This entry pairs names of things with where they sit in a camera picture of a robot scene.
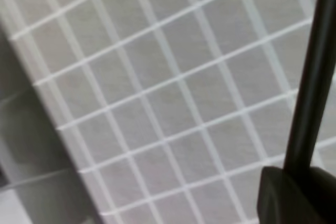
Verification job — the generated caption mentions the black pen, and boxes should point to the black pen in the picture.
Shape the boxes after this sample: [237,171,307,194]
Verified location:
[283,0,335,174]

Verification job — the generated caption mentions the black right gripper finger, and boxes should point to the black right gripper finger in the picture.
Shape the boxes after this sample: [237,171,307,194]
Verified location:
[257,166,335,223]

